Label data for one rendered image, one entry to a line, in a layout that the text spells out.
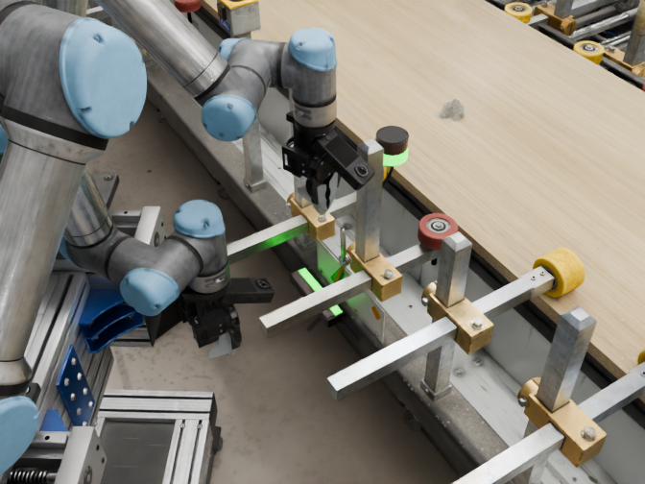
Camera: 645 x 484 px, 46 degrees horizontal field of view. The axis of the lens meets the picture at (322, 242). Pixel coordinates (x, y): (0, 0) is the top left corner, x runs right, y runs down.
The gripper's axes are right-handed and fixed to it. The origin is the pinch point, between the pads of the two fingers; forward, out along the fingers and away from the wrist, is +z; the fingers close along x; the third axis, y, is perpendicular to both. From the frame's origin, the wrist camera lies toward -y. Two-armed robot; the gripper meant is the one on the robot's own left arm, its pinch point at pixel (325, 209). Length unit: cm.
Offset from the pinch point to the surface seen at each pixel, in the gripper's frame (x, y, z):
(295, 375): -22, 31, 101
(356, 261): -4.3, -4.3, 14.6
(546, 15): -127, 13, 16
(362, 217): -4.8, -5.0, 2.6
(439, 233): -17.0, -15.5, 10.0
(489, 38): -95, 16, 11
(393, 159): -8.8, -8.7, -10.5
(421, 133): -45.0, 6.6, 10.7
